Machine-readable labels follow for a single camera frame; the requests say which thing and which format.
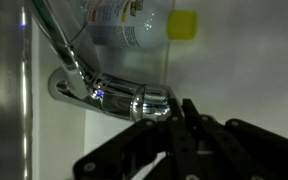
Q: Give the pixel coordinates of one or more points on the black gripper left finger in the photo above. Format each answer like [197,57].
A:
[134,150]

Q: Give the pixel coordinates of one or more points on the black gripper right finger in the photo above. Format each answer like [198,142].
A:
[244,150]

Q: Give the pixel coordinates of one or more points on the chrome single lever faucet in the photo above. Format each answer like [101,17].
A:
[117,96]

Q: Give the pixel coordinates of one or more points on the soap bottle with yellow cap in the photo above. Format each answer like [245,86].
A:
[130,23]

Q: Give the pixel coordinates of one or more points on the stainless steel sink edge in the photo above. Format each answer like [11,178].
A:
[4,100]

